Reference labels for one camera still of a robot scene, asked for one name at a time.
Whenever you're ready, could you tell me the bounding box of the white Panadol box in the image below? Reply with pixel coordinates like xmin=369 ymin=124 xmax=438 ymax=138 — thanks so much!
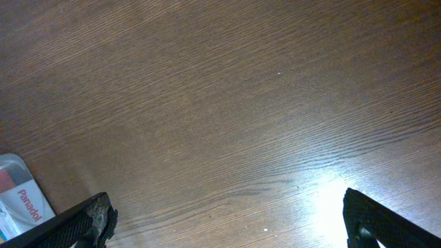
xmin=1 ymin=180 xmax=56 ymax=241

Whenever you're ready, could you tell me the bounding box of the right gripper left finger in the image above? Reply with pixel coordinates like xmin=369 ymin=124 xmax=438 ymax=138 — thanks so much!
xmin=1 ymin=192 xmax=118 ymax=248

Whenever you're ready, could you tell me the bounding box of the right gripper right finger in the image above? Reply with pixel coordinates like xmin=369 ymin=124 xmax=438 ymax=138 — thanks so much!
xmin=342 ymin=188 xmax=440 ymax=248

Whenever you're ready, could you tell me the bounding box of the clear plastic container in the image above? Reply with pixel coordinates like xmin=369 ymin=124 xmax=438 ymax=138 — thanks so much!
xmin=1 ymin=154 xmax=39 ymax=243

